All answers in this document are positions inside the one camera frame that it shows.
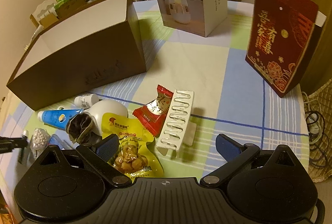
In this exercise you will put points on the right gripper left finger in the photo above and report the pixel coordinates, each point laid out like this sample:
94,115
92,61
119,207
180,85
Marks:
98,155

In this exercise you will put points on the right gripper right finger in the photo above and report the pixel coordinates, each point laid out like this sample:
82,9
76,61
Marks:
237,157

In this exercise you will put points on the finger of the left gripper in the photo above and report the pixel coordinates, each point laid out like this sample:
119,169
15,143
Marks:
9,144

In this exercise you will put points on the yellow snack packet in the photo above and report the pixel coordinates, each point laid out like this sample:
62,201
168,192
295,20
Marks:
133,158

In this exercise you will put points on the blue cream tube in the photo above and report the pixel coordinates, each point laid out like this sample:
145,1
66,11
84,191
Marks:
58,118

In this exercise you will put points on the red candy packet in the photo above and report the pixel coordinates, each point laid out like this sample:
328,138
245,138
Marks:
153,115

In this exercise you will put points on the dark rolled sock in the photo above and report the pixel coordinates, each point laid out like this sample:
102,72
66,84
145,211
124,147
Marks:
79,128

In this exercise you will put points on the bag of white beads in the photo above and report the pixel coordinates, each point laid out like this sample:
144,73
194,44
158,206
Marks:
39,142

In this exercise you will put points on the small white bottle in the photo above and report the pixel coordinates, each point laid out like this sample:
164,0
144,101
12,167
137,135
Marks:
86,101

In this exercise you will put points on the checkered tablecloth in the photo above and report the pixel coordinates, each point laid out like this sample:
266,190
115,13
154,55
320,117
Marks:
230,97

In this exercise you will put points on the brown cardboard storage box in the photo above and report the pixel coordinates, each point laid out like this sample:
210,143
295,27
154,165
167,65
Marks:
97,44

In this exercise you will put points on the red gift box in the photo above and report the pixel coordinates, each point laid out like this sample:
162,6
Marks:
284,37

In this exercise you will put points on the white wooden chair back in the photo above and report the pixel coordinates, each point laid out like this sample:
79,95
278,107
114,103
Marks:
45,13

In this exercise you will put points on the cardboard carton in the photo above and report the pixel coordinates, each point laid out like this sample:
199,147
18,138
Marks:
66,8

